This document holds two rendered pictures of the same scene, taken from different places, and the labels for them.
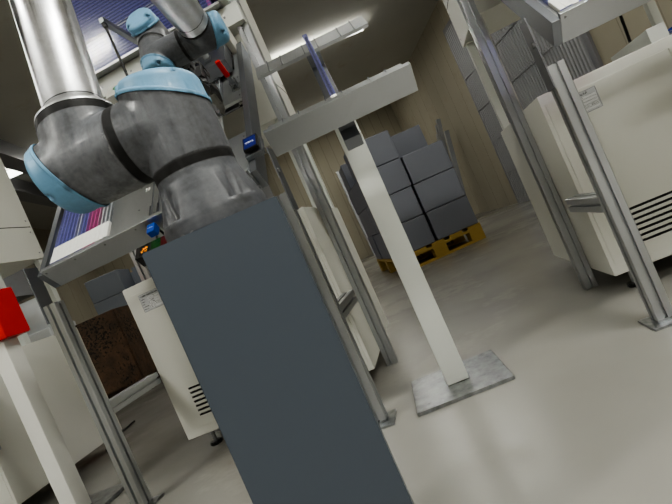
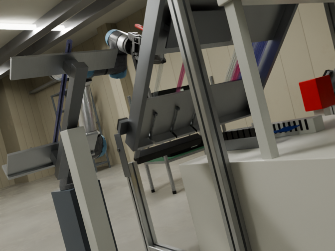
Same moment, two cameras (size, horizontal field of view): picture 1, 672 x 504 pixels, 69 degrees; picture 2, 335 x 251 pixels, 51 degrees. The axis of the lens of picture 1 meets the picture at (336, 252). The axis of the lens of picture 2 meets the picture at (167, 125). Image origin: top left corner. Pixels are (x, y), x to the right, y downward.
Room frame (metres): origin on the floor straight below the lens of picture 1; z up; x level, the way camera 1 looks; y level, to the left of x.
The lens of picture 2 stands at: (2.32, -0.75, 0.78)
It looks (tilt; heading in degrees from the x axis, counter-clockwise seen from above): 1 degrees down; 135
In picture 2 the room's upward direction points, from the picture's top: 14 degrees counter-clockwise
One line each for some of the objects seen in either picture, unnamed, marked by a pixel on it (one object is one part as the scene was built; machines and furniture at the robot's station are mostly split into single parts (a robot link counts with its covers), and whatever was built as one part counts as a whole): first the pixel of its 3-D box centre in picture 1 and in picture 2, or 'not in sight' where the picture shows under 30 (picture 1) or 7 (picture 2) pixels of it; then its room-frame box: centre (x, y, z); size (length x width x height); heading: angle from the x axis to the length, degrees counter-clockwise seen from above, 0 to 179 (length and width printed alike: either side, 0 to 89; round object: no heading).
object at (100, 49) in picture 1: (144, 12); not in sight; (1.79, 0.28, 1.52); 0.51 x 0.13 x 0.27; 79
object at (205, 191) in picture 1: (207, 196); (73, 176); (0.69, 0.13, 0.60); 0.15 x 0.15 x 0.10
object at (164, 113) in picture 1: (169, 123); not in sight; (0.69, 0.14, 0.72); 0.13 x 0.12 x 0.14; 83
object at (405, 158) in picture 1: (403, 200); not in sight; (4.93, -0.83, 0.61); 1.27 x 0.82 x 1.22; 3
